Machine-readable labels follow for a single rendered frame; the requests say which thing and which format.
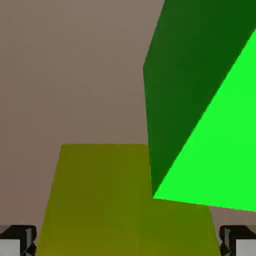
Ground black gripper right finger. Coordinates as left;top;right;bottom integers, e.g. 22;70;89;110
219;224;256;256

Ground large yellow box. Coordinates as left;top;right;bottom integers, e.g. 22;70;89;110
35;143;222;256

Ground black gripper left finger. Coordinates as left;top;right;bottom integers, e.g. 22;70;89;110
0;224;38;256

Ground large green box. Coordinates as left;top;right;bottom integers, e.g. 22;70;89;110
142;0;256;212

